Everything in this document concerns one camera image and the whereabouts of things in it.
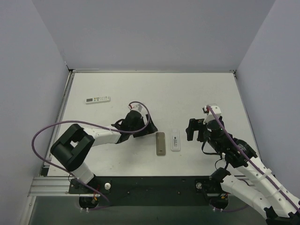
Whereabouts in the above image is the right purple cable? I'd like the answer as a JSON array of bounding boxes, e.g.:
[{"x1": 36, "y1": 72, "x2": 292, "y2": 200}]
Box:
[{"x1": 205, "y1": 105, "x2": 300, "y2": 213}]

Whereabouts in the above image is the grey beige remote control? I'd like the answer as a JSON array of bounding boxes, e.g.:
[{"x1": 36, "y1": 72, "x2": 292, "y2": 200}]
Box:
[{"x1": 156, "y1": 132, "x2": 166, "y2": 156}]

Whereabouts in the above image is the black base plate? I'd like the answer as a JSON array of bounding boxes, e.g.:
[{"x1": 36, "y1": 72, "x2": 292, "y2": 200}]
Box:
[{"x1": 79, "y1": 186, "x2": 229, "y2": 209}]

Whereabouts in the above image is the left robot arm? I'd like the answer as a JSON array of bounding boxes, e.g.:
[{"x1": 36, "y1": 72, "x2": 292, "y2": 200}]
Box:
[{"x1": 51, "y1": 110, "x2": 158, "y2": 193}]

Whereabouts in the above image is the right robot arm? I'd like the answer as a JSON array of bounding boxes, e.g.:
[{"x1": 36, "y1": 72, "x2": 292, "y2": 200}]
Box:
[{"x1": 186, "y1": 118, "x2": 300, "y2": 225}]

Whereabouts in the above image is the white remote with display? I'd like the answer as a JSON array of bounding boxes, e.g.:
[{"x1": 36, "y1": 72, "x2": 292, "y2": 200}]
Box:
[{"x1": 85, "y1": 96, "x2": 111, "y2": 105}]

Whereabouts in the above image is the purple cable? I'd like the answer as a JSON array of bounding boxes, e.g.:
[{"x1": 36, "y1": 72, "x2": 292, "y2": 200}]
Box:
[
  {"x1": 205, "y1": 105, "x2": 300, "y2": 213},
  {"x1": 31, "y1": 101, "x2": 150, "y2": 210}
]

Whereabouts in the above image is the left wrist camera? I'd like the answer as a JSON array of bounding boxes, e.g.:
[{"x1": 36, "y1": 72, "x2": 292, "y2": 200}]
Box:
[{"x1": 128, "y1": 104, "x2": 143, "y2": 113}]

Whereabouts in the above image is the aluminium frame rail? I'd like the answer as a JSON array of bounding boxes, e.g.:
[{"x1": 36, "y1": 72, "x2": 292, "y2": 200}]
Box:
[{"x1": 28, "y1": 174, "x2": 281, "y2": 200}]

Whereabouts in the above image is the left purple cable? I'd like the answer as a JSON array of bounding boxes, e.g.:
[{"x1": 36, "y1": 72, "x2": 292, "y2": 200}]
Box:
[{"x1": 31, "y1": 101, "x2": 150, "y2": 210}]

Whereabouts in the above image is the white remote being loaded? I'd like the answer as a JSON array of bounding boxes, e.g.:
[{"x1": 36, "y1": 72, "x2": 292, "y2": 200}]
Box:
[{"x1": 171, "y1": 129, "x2": 181, "y2": 152}]

